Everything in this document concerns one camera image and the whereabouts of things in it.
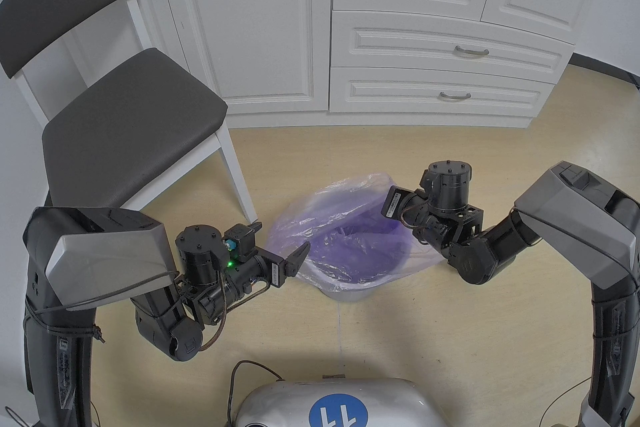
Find white chair dark grey cushions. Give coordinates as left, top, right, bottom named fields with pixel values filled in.
left=0, top=0, right=259, bottom=223

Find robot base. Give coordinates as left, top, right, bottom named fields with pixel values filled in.
left=235, top=377, right=448, bottom=427

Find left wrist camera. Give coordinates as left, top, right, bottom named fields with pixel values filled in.
left=222, top=224, right=257, bottom=264

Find white trash bin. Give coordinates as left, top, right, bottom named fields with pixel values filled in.
left=299, top=235, right=401, bottom=303

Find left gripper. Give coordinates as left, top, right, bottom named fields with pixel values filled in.
left=226, top=221, right=311, bottom=300

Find purple plastic bag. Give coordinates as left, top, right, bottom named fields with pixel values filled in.
left=265, top=171, right=446, bottom=288

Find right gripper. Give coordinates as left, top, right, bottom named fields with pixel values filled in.
left=382, top=185, right=432, bottom=229

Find black cable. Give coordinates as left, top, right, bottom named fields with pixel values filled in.
left=200, top=282, right=266, bottom=352
left=227, top=360, right=286, bottom=426

